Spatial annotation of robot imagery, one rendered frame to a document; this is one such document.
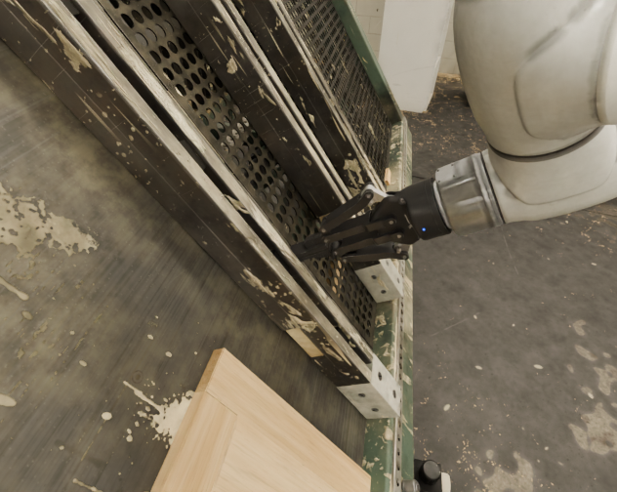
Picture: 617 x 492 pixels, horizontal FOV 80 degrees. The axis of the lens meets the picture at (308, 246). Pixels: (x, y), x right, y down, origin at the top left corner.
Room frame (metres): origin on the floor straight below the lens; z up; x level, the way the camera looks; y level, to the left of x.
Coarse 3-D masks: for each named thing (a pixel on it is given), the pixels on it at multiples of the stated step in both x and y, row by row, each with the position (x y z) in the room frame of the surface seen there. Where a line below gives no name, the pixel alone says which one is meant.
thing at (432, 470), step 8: (416, 464) 0.27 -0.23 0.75; (424, 464) 0.25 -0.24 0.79; (432, 464) 0.25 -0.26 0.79; (416, 472) 0.25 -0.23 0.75; (424, 472) 0.24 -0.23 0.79; (432, 472) 0.24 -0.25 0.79; (440, 472) 0.24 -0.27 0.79; (424, 480) 0.23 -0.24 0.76; (432, 480) 0.23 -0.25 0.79; (440, 480) 0.24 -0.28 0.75; (448, 480) 0.24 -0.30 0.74; (424, 488) 0.22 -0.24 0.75; (432, 488) 0.22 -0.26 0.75; (440, 488) 0.22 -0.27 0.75; (448, 488) 0.22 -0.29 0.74
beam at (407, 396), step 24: (408, 144) 1.54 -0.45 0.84; (408, 168) 1.34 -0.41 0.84; (408, 264) 0.79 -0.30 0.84; (408, 288) 0.69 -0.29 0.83; (384, 312) 0.56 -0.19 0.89; (408, 312) 0.61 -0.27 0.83; (384, 336) 0.49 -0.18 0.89; (408, 336) 0.53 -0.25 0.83; (384, 360) 0.43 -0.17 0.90; (408, 360) 0.46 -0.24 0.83; (408, 384) 0.41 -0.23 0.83; (408, 408) 0.35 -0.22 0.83; (384, 432) 0.27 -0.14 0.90; (408, 432) 0.30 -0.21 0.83; (384, 456) 0.23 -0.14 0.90; (408, 456) 0.26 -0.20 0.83; (384, 480) 0.19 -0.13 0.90
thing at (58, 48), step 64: (0, 0) 0.39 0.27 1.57; (64, 0) 0.41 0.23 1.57; (64, 64) 0.38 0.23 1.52; (128, 64) 0.41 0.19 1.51; (128, 128) 0.37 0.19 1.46; (192, 128) 0.42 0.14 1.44; (192, 192) 0.36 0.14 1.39; (256, 256) 0.34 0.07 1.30; (320, 320) 0.33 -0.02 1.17; (384, 384) 0.33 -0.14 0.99
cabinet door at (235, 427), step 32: (224, 352) 0.24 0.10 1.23; (224, 384) 0.21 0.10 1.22; (256, 384) 0.23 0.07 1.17; (192, 416) 0.17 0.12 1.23; (224, 416) 0.18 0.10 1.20; (256, 416) 0.20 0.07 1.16; (288, 416) 0.22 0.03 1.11; (192, 448) 0.14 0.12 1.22; (224, 448) 0.15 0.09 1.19; (256, 448) 0.16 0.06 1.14; (288, 448) 0.18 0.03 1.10; (320, 448) 0.20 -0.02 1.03; (160, 480) 0.11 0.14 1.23; (192, 480) 0.11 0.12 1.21; (224, 480) 0.12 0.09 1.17; (256, 480) 0.13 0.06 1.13; (288, 480) 0.15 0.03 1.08; (320, 480) 0.16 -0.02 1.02; (352, 480) 0.18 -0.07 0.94
